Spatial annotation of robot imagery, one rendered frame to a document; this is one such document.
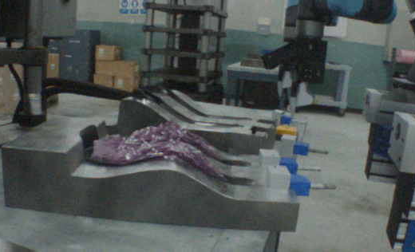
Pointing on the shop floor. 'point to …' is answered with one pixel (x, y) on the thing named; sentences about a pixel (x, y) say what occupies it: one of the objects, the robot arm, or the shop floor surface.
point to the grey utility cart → (336, 91)
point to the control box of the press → (50, 31)
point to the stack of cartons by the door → (115, 69)
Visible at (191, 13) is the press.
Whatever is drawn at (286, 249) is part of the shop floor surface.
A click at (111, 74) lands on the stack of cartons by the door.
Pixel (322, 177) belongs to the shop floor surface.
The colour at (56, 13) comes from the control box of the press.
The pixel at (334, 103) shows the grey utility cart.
